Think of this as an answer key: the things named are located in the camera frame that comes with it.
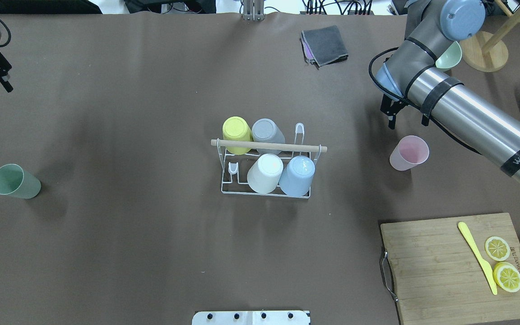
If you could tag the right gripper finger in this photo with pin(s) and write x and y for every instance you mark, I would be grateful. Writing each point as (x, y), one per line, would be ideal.
(392, 122)

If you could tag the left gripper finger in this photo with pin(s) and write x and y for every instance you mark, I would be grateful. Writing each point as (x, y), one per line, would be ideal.
(6, 84)

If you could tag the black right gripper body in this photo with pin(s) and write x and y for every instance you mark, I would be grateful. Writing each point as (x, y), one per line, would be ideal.
(392, 109)

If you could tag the pink plastic cup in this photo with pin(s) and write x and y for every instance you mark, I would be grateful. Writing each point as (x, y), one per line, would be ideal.
(410, 152)

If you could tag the green plastic cup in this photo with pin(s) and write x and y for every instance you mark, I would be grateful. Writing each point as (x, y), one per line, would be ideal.
(17, 182)

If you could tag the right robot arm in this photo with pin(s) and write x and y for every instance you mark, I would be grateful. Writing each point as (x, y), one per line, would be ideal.
(410, 75)

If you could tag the blue plastic cup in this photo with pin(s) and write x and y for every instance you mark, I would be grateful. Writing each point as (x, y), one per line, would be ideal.
(297, 177)

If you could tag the grey plastic cup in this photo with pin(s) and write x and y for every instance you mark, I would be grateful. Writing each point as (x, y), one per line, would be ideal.
(266, 131)

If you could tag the white plastic cup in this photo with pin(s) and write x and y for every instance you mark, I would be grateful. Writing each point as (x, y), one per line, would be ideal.
(263, 177)

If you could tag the yellow plastic cup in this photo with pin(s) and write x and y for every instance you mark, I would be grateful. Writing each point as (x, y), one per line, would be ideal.
(237, 129)

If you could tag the light green bowl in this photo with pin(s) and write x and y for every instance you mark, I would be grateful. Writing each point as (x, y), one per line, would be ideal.
(450, 58)

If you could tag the grey folded cloth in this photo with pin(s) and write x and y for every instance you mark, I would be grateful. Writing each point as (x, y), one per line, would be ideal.
(323, 46)

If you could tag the wooden mug tree stand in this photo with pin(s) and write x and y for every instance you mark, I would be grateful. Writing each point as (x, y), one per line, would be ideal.
(486, 51)

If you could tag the yellow plastic knife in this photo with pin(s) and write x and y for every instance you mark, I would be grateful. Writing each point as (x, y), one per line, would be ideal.
(485, 265)

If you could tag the bamboo cutting board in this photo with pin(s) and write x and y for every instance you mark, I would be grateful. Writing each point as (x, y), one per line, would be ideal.
(436, 277)

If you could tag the white wire cup holder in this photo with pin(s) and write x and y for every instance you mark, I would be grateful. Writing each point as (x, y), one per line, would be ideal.
(236, 167)

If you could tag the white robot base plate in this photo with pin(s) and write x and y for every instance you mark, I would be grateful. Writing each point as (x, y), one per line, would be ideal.
(269, 317)

